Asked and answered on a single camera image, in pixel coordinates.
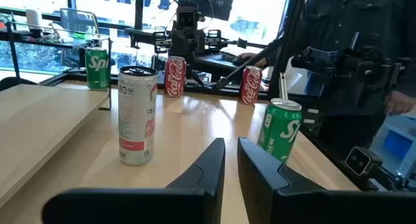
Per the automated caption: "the computer keyboard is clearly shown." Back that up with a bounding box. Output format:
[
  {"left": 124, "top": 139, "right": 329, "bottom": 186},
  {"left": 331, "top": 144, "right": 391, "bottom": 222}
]
[{"left": 219, "top": 45, "right": 257, "bottom": 58}]

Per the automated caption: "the black chair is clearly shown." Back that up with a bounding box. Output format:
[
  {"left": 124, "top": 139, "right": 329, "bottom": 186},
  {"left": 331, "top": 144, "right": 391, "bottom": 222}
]
[{"left": 0, "top": 76, "right": 37, "bottom": 92}]

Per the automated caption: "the white metal bracket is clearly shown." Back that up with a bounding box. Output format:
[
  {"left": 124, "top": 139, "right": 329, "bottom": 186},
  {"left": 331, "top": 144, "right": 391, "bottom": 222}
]
[{"left": 278, "top": 72, "right": 289, "bottom": 101}]

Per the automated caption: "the tall white can red print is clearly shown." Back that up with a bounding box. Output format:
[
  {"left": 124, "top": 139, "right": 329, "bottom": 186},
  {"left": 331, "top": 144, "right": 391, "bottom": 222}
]
[{"left": 118, "top": 66, "right": 159, "bottom": 166}]

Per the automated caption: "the black table-level camera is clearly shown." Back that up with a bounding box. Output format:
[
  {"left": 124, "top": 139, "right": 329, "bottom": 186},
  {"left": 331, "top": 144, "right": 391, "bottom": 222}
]
[{"left": 344, "top": 145, "right": 384, "bottom": 177}]

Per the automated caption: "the black box with white labels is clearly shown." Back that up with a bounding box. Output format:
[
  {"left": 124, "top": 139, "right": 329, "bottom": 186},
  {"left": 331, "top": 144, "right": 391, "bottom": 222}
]
[{"left": 300, "top": 105, "right": 326, "bottom": 131}]

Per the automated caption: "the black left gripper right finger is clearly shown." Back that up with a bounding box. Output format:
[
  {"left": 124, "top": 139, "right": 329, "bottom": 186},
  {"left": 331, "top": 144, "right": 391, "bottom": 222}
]
[{"left": 237, "top": 136, "right": 416, "bottom": 224}]

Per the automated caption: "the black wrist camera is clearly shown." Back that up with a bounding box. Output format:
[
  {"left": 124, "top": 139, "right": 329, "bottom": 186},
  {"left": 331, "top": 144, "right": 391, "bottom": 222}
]
[{"left": 176, "top": 8, "right": 198, "bottom": 31}]

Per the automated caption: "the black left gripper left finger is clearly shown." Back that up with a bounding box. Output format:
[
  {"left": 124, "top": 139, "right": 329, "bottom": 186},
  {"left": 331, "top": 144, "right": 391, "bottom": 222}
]
[{"left": 42, "top": 138, "right": 226, "bottom": 224}]

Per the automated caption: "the person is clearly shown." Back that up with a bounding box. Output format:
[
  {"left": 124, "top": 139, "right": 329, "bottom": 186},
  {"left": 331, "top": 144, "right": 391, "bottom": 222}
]
[{"left": 263, "top": 0, "right": 416, "bottom": 150}]

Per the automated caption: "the blue storage bin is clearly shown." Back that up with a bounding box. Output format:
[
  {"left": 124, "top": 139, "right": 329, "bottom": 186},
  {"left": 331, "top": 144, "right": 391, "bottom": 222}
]
[{"left": 383, "top": 129, "right": 413, "bottom": 160}]

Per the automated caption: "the black desk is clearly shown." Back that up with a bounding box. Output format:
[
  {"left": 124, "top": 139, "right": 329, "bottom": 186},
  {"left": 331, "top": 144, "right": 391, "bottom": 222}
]
[{"left": 194, "top": 51, "right": 270, "bottom": 78}]

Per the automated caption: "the white storage cart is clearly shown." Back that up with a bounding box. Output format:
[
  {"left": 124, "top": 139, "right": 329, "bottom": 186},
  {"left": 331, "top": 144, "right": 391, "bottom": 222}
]
[{"left": 370, "top": 110, "right": 416, "bottom": 186}]

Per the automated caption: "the dark computer monitor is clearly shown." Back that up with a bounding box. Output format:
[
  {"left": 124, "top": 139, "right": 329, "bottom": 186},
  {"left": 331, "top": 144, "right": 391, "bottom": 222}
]
[{"left": 188, "top": 0, "right": 237, "bottom": 22}]

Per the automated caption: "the green Sprite can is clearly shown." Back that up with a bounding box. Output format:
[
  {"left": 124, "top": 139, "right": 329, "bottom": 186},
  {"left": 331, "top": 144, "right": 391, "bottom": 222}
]
[
  {"left": 257, "top": 97, "right": 303, "bottom": 165},
  {"left": 84, "top": 47, "right": 111, "bottom": 91}
]

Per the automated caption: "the black metal rack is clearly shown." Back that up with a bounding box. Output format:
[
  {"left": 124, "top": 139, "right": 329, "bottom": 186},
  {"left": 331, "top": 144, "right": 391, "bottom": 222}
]
[{"left": 0, "top": 21, "right": 101, "bottom": 79}]

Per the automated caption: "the person's hand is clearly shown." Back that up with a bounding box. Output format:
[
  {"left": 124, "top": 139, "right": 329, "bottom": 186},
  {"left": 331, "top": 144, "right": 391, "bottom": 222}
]
[
  {"left": 385, "top": 90, "right": 416, "bottom": 117},
  {"left": 238, "top": 51, "right": 269, "bottom": 68}
]

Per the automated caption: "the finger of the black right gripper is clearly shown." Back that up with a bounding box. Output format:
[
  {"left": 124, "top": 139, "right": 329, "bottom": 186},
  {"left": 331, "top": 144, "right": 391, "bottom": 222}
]
[
  {"left": 207, "top": 29, "right": 223, "bottom": 51},
  {"left": 153, "top": 31, "right": 169, "bottom": 55}
]

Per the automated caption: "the red Coca-Cola can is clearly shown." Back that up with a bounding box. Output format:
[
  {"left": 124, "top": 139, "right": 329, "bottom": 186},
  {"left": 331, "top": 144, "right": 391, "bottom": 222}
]
[
  {"left": 164, "top": 56, "right": 187, "bottom": 98},
  {"left": 239, "top": 66, "right": 263, "bottom": 105}
]

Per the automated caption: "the white paper roll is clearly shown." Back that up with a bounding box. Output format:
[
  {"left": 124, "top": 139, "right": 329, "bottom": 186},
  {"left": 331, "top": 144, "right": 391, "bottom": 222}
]
[{"left": 25, "top": 8, "right": 44, "bottom": 27}]

